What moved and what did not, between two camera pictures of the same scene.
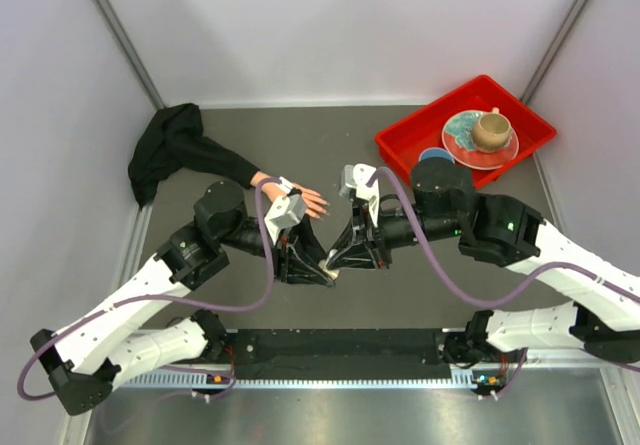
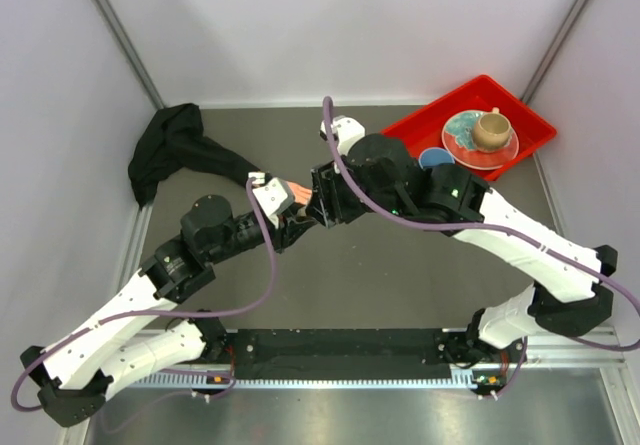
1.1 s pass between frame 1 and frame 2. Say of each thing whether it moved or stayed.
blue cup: stayed
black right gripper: moved
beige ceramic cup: stayed
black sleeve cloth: stayed
